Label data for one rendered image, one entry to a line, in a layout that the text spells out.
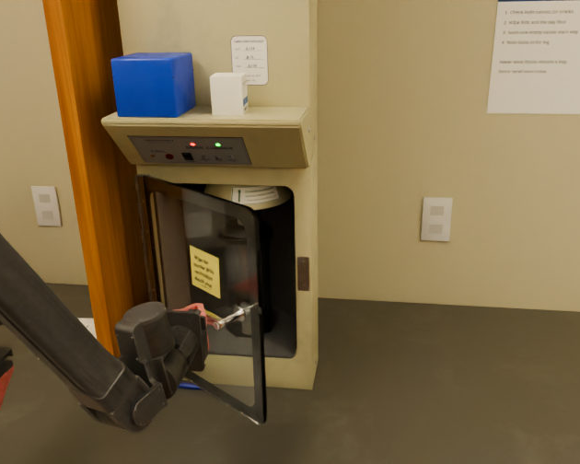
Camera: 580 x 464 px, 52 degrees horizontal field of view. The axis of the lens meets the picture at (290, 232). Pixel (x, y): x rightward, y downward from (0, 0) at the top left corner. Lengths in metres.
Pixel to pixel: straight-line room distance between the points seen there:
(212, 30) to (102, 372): 0.57
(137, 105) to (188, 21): 0.17
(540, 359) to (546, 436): 0.26
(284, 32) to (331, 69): 0.45
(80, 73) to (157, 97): 0.16
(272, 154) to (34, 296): 0.47
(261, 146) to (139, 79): 0.21
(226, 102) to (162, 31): 0.18
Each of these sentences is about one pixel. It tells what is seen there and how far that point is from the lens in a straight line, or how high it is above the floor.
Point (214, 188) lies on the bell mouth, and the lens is 1.14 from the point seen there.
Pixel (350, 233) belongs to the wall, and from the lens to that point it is 1.55.
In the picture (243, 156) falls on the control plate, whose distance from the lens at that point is 1.01.
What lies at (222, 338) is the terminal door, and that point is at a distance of 1.06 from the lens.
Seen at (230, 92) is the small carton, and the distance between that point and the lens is 0.96.
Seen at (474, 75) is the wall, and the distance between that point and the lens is 1.46.
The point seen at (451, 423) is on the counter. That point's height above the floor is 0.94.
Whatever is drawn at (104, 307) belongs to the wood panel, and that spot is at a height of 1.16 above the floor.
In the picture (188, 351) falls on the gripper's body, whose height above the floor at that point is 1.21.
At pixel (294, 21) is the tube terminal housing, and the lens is 1.01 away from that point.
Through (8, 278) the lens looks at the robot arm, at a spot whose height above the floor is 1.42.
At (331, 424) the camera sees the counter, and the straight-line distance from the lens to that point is 1.17.
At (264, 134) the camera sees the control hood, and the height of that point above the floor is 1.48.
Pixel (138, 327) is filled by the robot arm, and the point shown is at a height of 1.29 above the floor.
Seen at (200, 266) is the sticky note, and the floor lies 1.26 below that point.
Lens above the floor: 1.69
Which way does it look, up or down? 22 degrees down
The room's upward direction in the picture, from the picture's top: 1 degrees counter-clockwise
